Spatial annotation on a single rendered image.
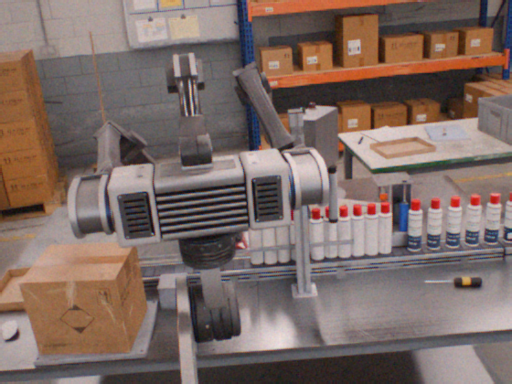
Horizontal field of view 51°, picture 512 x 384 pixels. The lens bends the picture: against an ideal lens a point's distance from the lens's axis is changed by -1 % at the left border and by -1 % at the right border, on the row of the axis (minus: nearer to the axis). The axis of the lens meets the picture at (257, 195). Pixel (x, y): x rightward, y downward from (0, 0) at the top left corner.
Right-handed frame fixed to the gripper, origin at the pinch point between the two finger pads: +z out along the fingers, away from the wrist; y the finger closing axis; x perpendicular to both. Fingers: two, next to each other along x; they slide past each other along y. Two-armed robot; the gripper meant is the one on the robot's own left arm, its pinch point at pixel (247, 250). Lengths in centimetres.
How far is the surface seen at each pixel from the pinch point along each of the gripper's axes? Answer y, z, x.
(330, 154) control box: -9, -13, -49
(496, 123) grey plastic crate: 145, 104, -125
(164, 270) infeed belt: 0.3, -15.2, 29.5
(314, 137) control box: -17, -24, -49
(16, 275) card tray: 13, -50, 83
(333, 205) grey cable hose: -11.3, 1.9, -38.2
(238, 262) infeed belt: 0.7, 2.0, 6.4
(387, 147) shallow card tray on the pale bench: 145, 70, -63
